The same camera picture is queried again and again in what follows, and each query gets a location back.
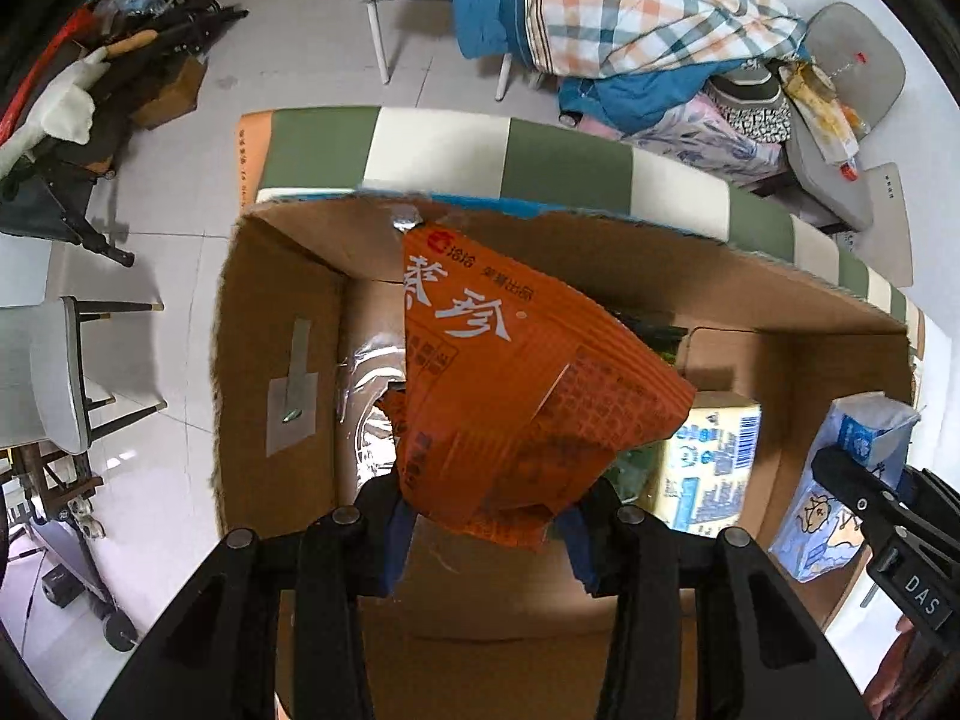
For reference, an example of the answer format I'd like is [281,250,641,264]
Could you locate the blue cloth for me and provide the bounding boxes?
[452,0,725,137]

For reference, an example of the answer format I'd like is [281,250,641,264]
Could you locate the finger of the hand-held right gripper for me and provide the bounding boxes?
[812,447,905,541]

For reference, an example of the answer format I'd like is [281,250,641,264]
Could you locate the plaid blanket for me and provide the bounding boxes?
[523,0,808,80]

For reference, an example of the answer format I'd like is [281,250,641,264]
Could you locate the black white patterned bag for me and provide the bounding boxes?
[705,64,793,145]

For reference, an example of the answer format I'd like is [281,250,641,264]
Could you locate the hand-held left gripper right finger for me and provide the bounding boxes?
[556,478,865,720]

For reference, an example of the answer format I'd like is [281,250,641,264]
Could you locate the yellow snack packet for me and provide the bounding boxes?
[778,62,871,167]

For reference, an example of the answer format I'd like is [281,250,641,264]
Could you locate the black folding stand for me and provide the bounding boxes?
[0,154,137,268]

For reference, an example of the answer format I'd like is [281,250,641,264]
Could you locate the large cardboard box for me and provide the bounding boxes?
[212,191,917,720]

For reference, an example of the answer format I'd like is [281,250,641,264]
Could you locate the white chair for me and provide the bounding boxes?
[0,295,168,455]

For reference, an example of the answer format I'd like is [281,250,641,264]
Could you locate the floral cloth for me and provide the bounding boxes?
[622,94,790,190]

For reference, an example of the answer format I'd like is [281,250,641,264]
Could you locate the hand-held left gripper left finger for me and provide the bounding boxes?
[94,477,414,720]

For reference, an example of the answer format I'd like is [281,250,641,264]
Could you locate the red rod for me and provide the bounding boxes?
[0,6,92,145]

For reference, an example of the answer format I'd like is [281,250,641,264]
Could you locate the blue white tissue pack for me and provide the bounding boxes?
[769,392,922,584]

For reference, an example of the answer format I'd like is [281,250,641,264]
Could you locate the black tripod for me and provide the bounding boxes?
[97,0,250,67]

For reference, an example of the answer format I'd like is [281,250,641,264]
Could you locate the wheeled black cart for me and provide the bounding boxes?
[0,448,140,653]

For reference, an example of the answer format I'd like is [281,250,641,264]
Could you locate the grey chair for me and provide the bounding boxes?
[784,2,907,235]

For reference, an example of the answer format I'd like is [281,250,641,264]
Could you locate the yellow blue tissue pack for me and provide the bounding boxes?
[651,390,763,538]

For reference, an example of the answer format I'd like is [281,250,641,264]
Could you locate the white cloth bundle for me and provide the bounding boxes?
[0,47,112,175]

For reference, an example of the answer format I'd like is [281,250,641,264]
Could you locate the small cardboard box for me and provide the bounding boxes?
[131,56,208,131]

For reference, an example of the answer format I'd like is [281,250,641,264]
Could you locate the green snack packet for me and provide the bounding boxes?
[600,307,691,505]

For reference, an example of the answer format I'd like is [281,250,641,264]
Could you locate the orange snack bag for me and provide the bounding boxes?
[375,223,698,554]

